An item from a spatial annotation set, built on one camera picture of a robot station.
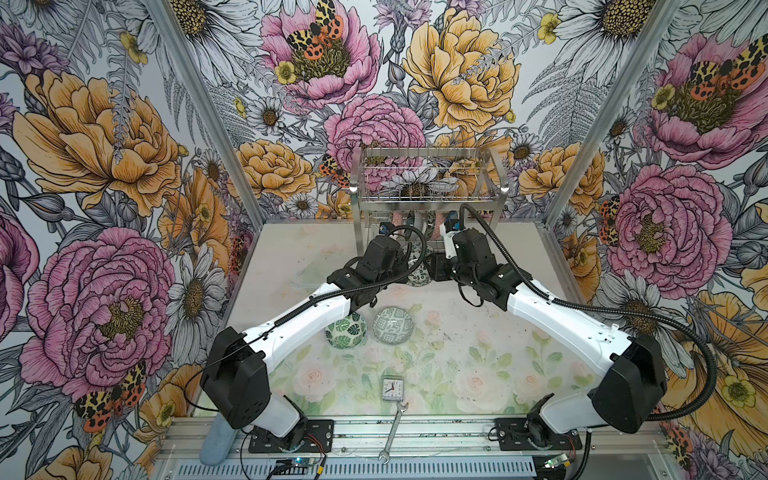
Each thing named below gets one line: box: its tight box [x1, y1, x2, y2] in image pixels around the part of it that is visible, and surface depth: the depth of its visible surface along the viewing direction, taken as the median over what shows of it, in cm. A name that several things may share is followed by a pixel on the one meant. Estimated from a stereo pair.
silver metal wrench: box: [378, 401, 409, 465], surface depth 77 cm
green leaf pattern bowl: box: [324, 312, 368, 350], surface depth 92 cm
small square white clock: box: [382, 374, 405, 402], surface depth 81 cm
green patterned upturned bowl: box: [372, 306, 414, 346], surface depth 93 cm
